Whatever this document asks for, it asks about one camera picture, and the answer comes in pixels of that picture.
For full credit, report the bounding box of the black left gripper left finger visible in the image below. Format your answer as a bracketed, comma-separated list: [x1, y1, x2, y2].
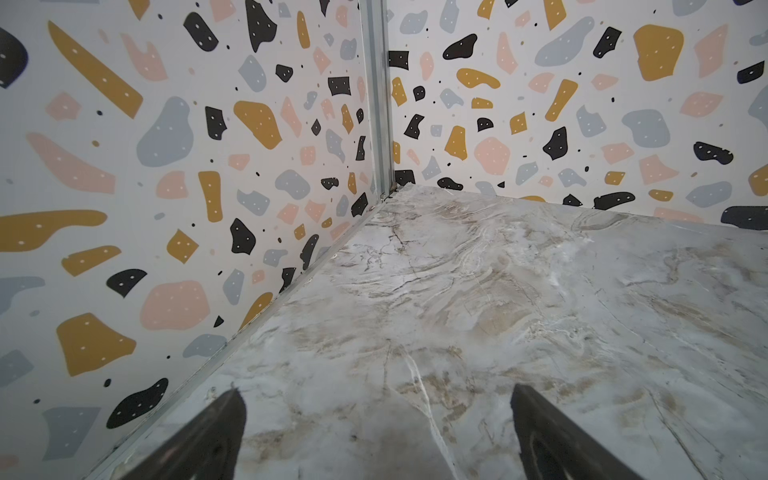
[124, 388, 247, 480]

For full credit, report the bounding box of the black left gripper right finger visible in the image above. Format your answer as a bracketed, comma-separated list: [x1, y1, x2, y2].
[511, 383, 641, 480]

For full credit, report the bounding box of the aluminium corner post left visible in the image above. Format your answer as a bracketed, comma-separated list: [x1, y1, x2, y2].
[359, 0, 397, 201]

